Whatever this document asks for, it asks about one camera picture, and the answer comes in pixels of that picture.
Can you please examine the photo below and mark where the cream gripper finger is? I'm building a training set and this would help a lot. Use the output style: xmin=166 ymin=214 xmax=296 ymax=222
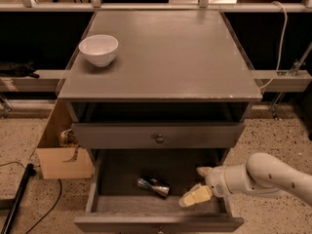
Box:
xmin=196 ymin=167 xmax=212 ymax=177
xmin=178 ymin=184 xmax=213 ymax=208

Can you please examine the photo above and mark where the black bar on floor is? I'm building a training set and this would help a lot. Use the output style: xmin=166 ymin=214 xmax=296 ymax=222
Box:
xmin=1 ymin=163 xmax=36 ymax=234

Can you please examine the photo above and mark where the crumpled item in box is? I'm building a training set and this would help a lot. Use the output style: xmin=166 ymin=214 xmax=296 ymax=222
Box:
xmin=58 ymin=129 xmax=79 ymax=147

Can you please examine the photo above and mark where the black object on ledge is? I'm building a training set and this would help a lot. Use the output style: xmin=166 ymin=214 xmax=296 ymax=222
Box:
xmin=0 ymin=61 xmax=39 ymax=79

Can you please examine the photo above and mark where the grey open middle drawer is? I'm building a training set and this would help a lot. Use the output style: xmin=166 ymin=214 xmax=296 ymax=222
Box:
xmin=74 ymin=149 xmax=244 ymax=234

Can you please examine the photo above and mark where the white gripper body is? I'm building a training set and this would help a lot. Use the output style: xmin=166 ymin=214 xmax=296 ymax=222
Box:
xmin=205 ymin=166 xmax=231 ymax=198

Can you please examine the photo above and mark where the cardboard box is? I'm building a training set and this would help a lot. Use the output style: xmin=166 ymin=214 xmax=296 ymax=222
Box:
xmin=36 ymin=100 xmax=94 ymax=179

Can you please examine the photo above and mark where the round metal drawer knob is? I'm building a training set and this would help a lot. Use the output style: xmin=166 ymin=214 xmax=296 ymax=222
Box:
xmin=156 ymin=135 xmax=164 ymax=143

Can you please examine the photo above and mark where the grey upper drawer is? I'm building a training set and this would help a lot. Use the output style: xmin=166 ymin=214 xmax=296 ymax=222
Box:
xmin=72 ymin=123 xmax=245 ymax=149

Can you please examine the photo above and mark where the white cable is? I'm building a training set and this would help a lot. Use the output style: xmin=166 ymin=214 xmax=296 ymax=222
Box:
xmin=258 ymin=0 xmax=290 ymax=91

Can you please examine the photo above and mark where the white ceramic bowl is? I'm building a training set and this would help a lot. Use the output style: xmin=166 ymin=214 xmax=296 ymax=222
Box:
xmin=79 ymin=34 xmax=119 ymax=67

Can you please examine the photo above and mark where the grey drawer cabinet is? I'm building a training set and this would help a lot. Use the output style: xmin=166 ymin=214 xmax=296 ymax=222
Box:
xmin=58 ymin=9 xmax=263 ymax=234

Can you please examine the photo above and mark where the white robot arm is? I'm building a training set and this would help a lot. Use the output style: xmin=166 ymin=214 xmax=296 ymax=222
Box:
xmin=178 ymin=153 xmax=312 ymax=208

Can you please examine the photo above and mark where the black cable on floor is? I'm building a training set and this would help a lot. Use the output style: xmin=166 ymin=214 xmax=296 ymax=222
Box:
xmin=0 ymin=160 xmax=63 ymax=234

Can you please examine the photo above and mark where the silver blue redbull can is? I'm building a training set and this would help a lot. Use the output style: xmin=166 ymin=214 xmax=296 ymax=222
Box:
xmin=137 ymin=175 xmax=171 ymax=198

